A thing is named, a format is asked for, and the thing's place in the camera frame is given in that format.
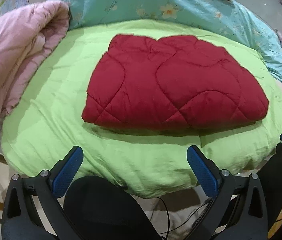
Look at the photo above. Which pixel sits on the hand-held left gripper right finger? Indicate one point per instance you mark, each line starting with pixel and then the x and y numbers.
pixel 203 172

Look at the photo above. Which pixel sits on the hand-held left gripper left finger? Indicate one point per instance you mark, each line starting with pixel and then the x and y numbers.
pixel 66 172

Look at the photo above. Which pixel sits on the red quilt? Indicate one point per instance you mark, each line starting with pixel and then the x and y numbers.
pixel 171 85

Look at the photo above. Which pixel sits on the person's right leg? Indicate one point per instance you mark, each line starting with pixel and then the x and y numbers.
pixel 273 187

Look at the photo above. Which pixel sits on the person's leg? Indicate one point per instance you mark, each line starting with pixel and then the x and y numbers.
pixel 106 210
pixel 273 187

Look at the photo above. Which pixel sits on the person's left leg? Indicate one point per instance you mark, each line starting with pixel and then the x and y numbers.
pixel 106 210

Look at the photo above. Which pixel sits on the light green bed sheet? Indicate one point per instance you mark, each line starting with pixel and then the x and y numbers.
pixel 56 100

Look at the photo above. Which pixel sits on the pink quilt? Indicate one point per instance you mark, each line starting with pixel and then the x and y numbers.
pixel 16 47

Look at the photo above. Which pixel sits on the teal floral quilt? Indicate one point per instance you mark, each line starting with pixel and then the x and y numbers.
pixel 141 2

